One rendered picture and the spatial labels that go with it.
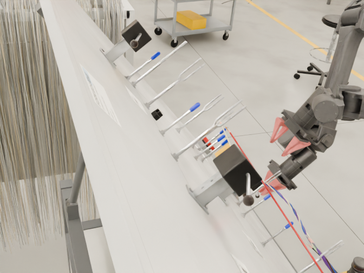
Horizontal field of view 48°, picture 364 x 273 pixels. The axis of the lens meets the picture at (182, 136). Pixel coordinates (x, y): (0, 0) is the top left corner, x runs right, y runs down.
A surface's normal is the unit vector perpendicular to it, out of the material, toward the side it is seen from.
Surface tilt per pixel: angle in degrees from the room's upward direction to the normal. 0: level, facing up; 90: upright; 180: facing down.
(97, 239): 0
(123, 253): 38
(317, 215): 0
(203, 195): 75
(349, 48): 64
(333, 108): 80
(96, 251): 0
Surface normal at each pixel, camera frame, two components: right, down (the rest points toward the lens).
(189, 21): -0.84, 0.25
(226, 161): -0.60, -0.71
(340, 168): 0.08, -0.83
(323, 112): -0.19, 0.37
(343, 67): 0.27, 0.12
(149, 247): 0.79, -0.61
